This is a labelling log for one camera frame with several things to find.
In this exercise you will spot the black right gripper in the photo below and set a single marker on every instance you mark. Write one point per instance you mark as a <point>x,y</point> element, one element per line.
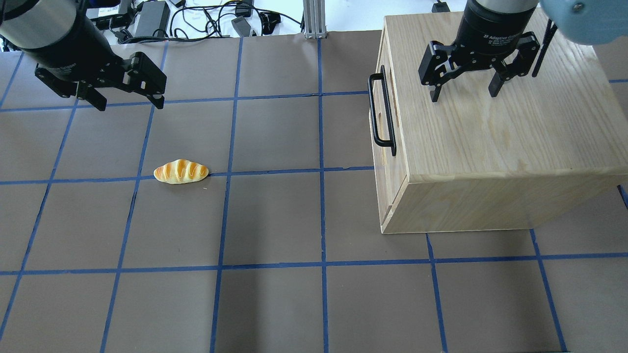
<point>492,27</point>

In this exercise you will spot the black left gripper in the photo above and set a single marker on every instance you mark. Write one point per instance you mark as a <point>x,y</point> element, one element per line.
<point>73,51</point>

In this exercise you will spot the wooden drawer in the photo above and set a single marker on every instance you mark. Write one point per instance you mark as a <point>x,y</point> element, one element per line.
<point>387,148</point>

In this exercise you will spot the right robot arm blue joint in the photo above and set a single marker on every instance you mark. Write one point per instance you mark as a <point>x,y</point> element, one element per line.
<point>588,22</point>

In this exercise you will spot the wooden drawer cabinet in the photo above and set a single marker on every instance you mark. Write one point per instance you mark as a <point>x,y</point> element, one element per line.
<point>473,162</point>

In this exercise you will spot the black power adapter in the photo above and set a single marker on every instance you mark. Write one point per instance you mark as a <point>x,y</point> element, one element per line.
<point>152,19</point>

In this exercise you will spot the toy bread loaf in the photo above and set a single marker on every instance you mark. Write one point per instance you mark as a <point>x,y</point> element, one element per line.
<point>181,171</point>

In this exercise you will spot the aluminium profile post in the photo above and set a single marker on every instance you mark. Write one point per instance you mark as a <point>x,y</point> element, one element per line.
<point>314,25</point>

